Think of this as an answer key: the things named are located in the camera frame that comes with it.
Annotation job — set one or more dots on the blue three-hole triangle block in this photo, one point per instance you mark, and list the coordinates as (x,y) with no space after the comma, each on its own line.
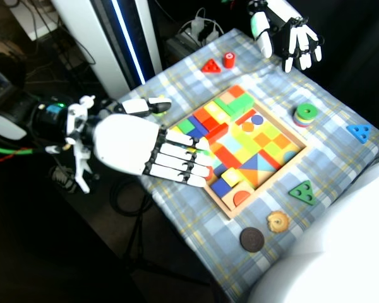
(360,132)

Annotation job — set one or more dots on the blue plaid cloth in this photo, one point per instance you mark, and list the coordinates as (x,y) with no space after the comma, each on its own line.
(192,214)

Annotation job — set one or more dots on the yellow long bar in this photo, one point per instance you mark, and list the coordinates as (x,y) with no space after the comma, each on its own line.
(192,149)

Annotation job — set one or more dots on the black tripod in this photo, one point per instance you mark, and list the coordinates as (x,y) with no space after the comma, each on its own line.
(135,240)

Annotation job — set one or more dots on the dark brown round cookie toy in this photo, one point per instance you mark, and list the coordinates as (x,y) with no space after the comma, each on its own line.
(252,240)

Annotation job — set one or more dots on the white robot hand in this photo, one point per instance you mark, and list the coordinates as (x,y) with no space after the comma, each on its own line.
(290,12)
(126,142)

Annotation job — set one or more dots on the white flat panel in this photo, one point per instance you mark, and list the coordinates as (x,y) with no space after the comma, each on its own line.
(41,22)

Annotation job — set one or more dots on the dark red long bar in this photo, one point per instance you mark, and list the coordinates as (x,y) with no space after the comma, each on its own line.
(219,132)

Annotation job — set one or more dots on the green cube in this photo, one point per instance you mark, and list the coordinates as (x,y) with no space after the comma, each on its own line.
(185,126)
(237,108)
(247,99)

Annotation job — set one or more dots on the red three-hole triangle block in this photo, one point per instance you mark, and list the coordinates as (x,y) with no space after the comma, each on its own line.
(211,71)

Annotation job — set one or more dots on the white column with blue light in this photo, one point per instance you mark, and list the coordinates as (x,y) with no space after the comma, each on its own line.
(91,38)

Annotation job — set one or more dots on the natural wood cube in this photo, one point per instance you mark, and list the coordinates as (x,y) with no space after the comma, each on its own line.
(225,98)

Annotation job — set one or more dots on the yellow three-hole triangle block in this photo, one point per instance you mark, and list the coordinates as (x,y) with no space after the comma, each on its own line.
(160,96)

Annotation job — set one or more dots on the green three-hole triangle block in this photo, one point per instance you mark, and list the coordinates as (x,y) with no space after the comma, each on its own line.
(305,192)

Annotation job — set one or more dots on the wooden tray with printed floor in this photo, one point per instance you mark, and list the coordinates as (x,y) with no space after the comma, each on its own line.
(273,148)

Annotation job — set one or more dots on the dark blue cube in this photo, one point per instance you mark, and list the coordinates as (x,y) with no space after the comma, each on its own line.
(221,187)

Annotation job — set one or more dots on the dark red cube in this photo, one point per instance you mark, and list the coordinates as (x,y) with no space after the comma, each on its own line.
(211,124)

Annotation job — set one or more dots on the tan flower cookie toy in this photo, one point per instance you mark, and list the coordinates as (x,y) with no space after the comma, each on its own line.
(273,225)

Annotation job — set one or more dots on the white power strip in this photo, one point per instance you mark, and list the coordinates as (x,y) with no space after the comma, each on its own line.
(202,30)

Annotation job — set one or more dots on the green long bar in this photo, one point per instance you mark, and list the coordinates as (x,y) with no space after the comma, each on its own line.
(222,104)

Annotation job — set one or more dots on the blue long bar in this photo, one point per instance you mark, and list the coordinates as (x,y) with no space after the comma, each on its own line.
(193,120)

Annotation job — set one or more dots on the dark grey box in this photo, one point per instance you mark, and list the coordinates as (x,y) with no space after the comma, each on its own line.
(180,47)

